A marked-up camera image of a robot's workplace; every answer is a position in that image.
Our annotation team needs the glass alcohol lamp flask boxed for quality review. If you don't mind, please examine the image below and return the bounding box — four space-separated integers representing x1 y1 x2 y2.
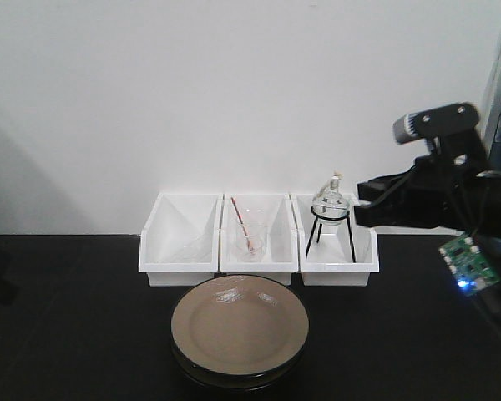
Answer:
311 172 351 226

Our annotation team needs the glass beaker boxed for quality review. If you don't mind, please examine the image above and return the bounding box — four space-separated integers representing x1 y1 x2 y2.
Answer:
235 223 268 263

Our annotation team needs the black wire tripod stand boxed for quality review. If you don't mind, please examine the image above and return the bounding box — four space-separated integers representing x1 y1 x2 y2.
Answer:
306 206 357 263

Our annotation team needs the beige round plate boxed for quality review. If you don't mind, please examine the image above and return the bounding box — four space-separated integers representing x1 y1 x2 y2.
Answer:
170 342 309 388
171 275 310 376

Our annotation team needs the left white storage bin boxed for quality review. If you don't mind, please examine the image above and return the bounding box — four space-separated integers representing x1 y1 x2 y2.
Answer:
139 193 223 287

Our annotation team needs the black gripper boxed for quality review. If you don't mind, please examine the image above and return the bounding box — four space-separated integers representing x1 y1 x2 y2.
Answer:
353 103 488 230

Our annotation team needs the middle white storage bin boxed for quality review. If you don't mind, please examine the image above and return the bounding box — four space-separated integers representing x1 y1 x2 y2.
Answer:
220 193 298 285

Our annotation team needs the right white storage bin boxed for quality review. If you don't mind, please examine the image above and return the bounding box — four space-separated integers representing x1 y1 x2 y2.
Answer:
290 194 380 287

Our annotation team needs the right green circuit board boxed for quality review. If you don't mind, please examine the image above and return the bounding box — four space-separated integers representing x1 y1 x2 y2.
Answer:
438 234 500 297

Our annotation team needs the white storage bin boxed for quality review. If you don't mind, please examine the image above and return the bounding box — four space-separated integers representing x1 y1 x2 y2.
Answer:
220 193 298 285
290 194 380 287
139 193 223 287

